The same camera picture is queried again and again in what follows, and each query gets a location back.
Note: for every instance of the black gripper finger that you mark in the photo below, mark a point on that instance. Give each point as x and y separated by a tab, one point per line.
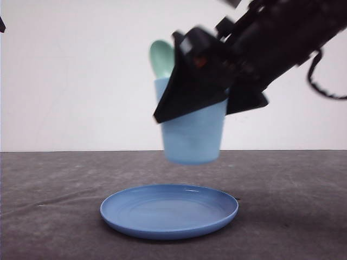
2	26

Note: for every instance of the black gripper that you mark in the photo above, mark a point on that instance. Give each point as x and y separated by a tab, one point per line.
206	68

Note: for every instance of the mint green plastic spoon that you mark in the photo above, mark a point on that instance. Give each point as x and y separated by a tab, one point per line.
161	55

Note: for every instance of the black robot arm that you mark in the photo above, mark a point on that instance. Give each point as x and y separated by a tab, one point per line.
274	36

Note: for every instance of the blue round plastic plate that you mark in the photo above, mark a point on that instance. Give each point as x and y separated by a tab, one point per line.
168	211

